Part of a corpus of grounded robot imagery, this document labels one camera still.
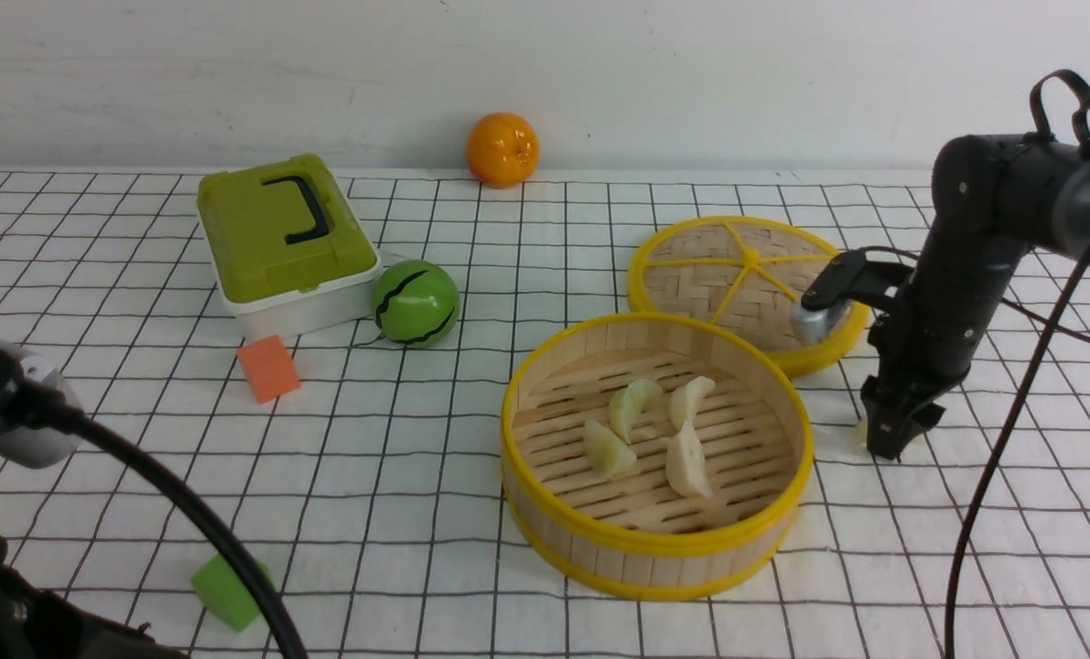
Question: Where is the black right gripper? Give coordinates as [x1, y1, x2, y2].
[865, 228, 1031, 460]

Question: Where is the cream dumpling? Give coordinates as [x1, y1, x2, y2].
[664, 419, 713, 498]

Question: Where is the white dumpling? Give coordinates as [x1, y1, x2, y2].
[667, 376, 717, 431]

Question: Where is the greenish dumpling bottom edge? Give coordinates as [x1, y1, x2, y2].
[608, 378, 664, 446]

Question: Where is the small dumpling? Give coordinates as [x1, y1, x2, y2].
[582, 418, 637, 481]

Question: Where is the pale green dumpling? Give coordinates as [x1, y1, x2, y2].
[853, 418, 869, 451]

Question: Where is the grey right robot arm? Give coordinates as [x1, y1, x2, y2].
[855, 136, 1090, 459]

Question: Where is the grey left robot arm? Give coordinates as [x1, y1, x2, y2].
[0, 341, 185, 658]

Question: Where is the yellow woven steamer lid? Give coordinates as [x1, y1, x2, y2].
[627, 216, 871, 378]

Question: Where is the yellow bamboo steamer tray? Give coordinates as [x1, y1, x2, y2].
[500, 313, 814, 601]

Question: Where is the white grid tablecloth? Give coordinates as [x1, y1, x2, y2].
[0, 170, 1090, 658]

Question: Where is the orange fruit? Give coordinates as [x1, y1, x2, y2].
[465, 113, 540, 190]

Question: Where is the green toy watermelon ball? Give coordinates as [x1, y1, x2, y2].
[372, 259, 461, 349]

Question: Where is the green lidded white box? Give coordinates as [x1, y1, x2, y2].
[196, 154, 384, 342]

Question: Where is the orange foam cube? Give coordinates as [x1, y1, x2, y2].
[237, 335, 301, 405]

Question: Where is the green foam cube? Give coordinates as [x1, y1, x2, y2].
[190, 554, 263, 632]

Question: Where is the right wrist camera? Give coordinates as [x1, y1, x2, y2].
[791, 246, 915, 346]

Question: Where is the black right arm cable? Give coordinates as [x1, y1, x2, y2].
[860, 69, 1090, 659]

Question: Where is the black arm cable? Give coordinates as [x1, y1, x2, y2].
[23, 394, 308, 659]
[860, 69, 1090, 659]

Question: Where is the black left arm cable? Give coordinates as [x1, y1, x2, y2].
[23, 394, 308, 659]

